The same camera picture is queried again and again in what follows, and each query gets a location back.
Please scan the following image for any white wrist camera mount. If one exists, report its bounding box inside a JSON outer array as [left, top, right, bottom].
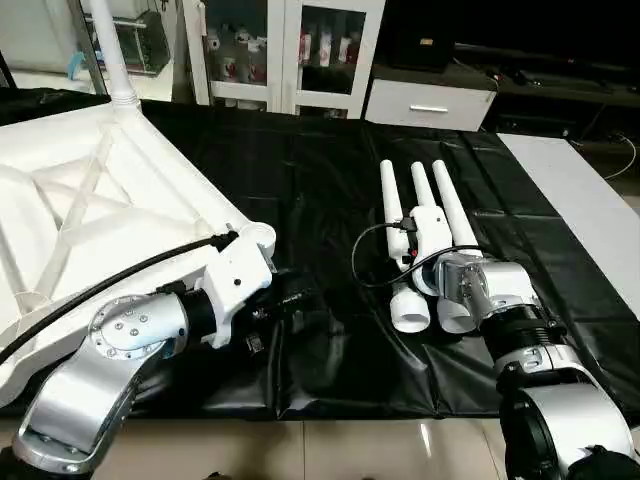
[[195, 234, 277, 350], [404, 205, 452, 297]]

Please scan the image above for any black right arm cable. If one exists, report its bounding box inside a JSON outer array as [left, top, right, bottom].
[[352, 221, 473, 292]]

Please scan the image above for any white glass door cabinet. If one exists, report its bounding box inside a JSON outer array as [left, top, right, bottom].
[[183, 0, 387, 119]]

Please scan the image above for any white plastic table top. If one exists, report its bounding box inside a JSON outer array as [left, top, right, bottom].
[[0, 100, 277, 407]]

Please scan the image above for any white side board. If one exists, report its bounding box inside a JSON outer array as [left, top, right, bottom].
[[497, 133, 640, 321]]

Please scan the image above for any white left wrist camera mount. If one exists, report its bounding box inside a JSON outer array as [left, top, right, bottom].
[[195, 234, 277, 350]]

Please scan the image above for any white plastic table leg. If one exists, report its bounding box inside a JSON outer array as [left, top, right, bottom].
[[411, 161, 483, 335], [432, 159, 480, 251], [88, 0, 141, 111], [379, 159, 434, 334]]

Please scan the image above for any black plastic mat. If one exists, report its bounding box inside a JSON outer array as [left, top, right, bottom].
[[0, 88, 640, 421]]

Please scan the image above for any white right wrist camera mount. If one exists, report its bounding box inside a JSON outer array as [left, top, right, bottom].
[[404, 205, 452, 297]]

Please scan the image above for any white drawer unit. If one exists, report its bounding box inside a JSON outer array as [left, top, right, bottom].
[[365, 78, 497, 133]]

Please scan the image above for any grey metal storage rack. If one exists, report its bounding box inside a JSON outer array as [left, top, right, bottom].
[[108, 10, 173, 77]]

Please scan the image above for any teal small stool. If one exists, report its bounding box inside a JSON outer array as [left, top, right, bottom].
[[64, 50, 93, 81]]

